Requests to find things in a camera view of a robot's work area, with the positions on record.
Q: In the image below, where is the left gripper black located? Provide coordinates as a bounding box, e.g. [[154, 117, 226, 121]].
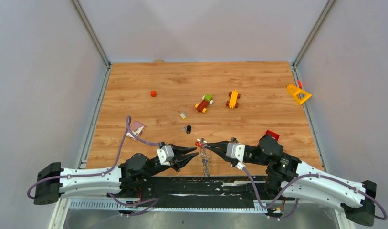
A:
[[143, 143, 199, 179]]

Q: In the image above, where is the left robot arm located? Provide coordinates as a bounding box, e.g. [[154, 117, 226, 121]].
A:
[[27, 143, 199, 205]]

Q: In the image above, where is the key with black fob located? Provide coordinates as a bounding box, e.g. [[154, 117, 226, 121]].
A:
[[180, 125, 192, 134]]

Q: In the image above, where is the yellow brown toy brick car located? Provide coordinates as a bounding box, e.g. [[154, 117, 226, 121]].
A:
[[226, 90, 241, 109]]

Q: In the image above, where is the red yellow toy brick car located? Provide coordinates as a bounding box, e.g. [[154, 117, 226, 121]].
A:
[[195, 94, 214, 113]]

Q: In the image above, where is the red playing card deck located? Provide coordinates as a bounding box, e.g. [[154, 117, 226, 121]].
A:
[[126, 121, 146, 140]]

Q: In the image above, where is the red window brick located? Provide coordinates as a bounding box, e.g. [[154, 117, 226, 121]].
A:
[[266, 130, 280, 141]]

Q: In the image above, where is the yellow triangular brick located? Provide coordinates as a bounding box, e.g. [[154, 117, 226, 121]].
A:
[[286, 84, 312, 105]]

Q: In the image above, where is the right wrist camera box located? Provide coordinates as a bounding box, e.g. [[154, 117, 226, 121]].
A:
[[226, 142, 246, 170]]

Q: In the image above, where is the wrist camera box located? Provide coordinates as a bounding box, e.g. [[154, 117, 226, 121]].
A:
[[226, 142, 246, 170], [156, 145, 175, 166]]

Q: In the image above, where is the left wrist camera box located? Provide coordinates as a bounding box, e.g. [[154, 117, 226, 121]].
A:
[[156, 145, 175, 166]]

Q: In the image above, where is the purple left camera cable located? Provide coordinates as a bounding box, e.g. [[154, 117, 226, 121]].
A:
[[26, 115, 163, 219]]

